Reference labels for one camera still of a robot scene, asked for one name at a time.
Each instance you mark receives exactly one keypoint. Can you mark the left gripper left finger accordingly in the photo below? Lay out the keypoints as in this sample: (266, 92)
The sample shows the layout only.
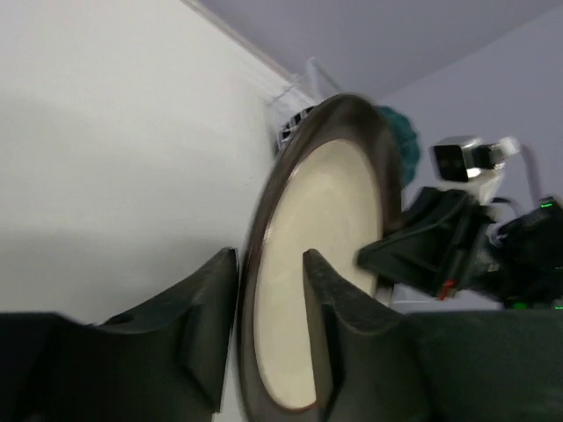
(163, 360)

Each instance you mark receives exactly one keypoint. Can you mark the black plate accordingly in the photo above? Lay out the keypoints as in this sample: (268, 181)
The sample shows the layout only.
(292, 124)

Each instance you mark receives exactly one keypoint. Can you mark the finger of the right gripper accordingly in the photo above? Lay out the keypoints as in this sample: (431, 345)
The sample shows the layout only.
(439, 213)
(425, 260)

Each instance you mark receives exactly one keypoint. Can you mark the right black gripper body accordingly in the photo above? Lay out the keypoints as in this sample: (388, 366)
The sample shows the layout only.
(520, 264)

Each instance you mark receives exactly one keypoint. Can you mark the brown rimmed cream plate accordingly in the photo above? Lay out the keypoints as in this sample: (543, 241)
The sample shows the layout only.
(335, 188)

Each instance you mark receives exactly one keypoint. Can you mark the white wire dish rack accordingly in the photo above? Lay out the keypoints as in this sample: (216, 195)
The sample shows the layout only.
(306, 89)

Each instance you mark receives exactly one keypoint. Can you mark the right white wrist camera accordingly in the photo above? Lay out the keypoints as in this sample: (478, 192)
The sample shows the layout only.
(467, 163)

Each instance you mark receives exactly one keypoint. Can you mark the teal scalloped plate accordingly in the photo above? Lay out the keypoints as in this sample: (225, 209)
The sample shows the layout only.
(407, 140)

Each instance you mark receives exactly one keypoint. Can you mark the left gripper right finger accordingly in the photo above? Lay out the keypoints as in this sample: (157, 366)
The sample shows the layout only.
(371, 363)

